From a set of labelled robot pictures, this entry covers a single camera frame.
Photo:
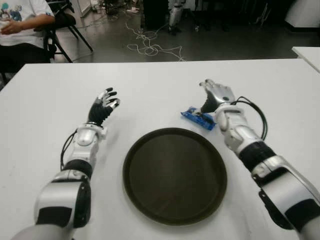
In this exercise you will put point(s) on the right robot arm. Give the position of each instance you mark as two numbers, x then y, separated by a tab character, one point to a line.
275	170

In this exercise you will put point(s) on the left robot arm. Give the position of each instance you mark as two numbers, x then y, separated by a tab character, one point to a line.
62	190

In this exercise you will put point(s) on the seated person white t-shirt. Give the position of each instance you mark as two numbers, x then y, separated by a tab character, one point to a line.
22	32

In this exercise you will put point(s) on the white curved pedestal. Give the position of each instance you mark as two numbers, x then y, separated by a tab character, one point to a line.
305	12

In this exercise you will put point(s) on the white side table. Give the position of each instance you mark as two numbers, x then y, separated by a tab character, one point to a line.
310	55

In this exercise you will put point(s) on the round dark brown tray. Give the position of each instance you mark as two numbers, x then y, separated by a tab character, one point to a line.
175	177

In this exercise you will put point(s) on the black cabinet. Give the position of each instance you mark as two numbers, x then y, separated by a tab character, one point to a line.
155	13

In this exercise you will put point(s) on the blue Oreo packet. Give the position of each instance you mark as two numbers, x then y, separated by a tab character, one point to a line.
197	118

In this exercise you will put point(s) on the black folding chair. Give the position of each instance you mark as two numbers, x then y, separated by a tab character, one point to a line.
63	18

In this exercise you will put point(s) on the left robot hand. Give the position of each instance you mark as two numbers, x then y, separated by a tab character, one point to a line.
98	113

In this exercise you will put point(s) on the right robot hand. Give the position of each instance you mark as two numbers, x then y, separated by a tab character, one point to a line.
220	93

